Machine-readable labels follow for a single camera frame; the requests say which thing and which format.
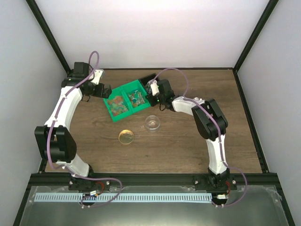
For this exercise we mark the light blue slotted cable duct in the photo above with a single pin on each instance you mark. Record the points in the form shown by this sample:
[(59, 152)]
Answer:
[(125, 197)]

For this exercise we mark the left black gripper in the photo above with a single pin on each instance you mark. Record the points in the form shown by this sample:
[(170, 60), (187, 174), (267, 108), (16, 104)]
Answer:
[(106, 94)]

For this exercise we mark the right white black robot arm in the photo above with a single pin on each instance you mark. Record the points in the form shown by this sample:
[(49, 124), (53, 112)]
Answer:
[(209, 119)]

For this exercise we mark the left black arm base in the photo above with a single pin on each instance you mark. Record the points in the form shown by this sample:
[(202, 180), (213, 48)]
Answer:
[(79, 184)]

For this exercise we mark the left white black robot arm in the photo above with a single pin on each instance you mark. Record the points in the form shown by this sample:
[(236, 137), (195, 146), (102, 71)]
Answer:
[(54, 140)]

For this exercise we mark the clear plastic jar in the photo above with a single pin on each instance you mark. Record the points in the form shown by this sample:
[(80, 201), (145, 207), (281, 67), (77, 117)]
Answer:
[(152, 123)]

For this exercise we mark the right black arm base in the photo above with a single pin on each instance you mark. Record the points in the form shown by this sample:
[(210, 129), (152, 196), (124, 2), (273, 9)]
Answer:
[(211, 184)]

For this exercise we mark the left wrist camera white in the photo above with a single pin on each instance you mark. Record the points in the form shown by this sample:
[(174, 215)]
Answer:
[(96, 77)]

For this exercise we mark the black bin candies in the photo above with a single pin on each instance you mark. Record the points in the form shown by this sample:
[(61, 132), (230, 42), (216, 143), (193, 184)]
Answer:
[(145, 82)]

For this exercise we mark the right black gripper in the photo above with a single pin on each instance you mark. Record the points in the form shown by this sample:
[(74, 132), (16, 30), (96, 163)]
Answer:
[(150, 99)]

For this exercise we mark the gold jar lid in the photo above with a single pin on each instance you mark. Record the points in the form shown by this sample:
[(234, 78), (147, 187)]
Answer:
[(126, 136)]

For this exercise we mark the green bin gummy candies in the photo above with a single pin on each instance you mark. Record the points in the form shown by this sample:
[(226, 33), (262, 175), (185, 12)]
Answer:
[(118, 105)]

